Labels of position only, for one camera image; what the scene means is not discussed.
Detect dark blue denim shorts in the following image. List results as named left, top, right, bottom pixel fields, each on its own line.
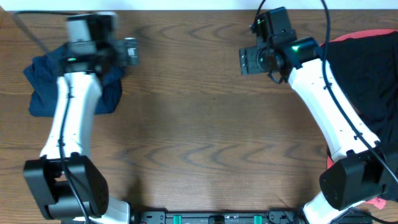
left=22, top=45, right=126, bottom=100

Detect dark blue garment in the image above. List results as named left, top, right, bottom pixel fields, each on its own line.
left=29, top=81, right=122, bottom=117

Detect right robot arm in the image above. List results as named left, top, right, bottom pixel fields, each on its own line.
left=239, top=7, right=397, bottom=223

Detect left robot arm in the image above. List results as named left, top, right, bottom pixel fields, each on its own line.
left=24, top=11, right=138, bottom=223

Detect black garment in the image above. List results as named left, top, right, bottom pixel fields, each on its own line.
left=322, top=30, right=398, bottom=202

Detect coral red garment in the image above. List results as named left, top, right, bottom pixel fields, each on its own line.
left=320, top=29, right=398, bottom=210

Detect left black cable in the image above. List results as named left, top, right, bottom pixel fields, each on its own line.
left=12, top=10, right=94, bottom=224

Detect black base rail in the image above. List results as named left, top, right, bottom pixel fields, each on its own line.
left=133, top=210, right=374, bottom=224

